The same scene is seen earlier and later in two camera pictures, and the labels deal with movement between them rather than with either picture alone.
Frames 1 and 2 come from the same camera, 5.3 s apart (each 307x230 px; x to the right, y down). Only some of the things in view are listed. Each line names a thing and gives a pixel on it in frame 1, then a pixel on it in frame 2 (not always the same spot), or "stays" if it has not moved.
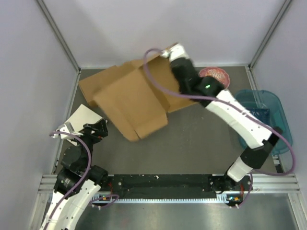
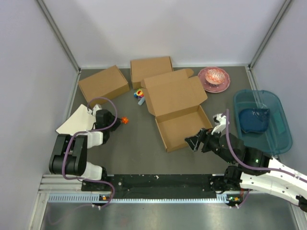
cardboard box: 127,97 → 172,98
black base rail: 174,183 stays
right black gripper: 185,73 → 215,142
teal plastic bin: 278,115 stays
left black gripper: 100,128 → 118,122
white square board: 83,115 stays
